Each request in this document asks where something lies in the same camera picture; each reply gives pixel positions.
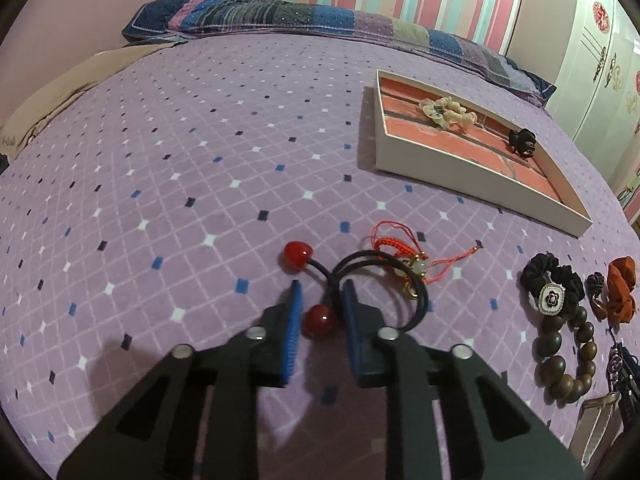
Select patchwork pillow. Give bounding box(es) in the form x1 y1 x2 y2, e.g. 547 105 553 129
122 0 557 108

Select cream scrunchie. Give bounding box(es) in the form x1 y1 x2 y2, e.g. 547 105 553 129
419 96 478 133

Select brown wooden bead bracelet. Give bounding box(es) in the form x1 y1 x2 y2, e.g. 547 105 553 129
534 305 598 405

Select orange scrunchie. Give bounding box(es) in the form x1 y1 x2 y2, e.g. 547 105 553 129
602 255 640 331

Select white tray brick-print inside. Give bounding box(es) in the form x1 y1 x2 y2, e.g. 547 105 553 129
356 69 593 238

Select black hair tie red beads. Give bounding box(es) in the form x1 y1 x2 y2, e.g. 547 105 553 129
282 241 436 342

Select dark purple tassel charm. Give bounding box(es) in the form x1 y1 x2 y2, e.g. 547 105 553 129
605 342 640 406

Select purple checked bedspread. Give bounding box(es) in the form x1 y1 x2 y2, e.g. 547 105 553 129
0 27 633 480

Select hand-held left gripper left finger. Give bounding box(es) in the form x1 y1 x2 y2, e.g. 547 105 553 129
57 280 305 480

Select red cord bracelet jade charm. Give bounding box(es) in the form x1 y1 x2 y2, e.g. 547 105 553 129
370 220 485 301

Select black scrunchie with flower badge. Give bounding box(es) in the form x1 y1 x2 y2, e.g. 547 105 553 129
520 252 586 316

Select pink headboard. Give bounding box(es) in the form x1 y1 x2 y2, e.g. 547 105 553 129
0 0 193 131

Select small black hair claw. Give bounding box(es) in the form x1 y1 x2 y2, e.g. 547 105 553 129
507 128 537 161

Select beige strap item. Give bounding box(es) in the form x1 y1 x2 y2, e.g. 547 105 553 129
567 392 623 468

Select white wardrobe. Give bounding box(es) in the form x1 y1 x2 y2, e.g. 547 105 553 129
502 0 640 221

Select small brown knot hair tie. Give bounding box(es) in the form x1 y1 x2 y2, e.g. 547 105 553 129
586 271 608 321

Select beige cloth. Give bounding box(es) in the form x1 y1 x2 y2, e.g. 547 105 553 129
0 42 176 158

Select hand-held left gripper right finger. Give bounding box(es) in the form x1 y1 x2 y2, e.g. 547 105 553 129
341 280 586 480

